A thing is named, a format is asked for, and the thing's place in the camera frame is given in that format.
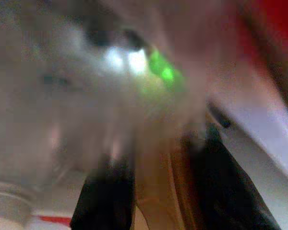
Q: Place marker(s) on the bright green item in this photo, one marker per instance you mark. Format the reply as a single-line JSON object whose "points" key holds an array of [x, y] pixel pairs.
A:
{"points": [[164, 69]]}

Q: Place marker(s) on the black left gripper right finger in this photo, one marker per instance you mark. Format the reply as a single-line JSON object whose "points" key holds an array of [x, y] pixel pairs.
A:
{"points": [[225, 191]]}

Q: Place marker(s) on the orange plastic bowl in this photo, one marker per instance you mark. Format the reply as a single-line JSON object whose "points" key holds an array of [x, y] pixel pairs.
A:
{"points": [[160, 210]]}

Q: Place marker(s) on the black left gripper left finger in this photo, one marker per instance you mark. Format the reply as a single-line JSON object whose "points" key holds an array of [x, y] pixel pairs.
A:
{"points": [[103, 201]]}

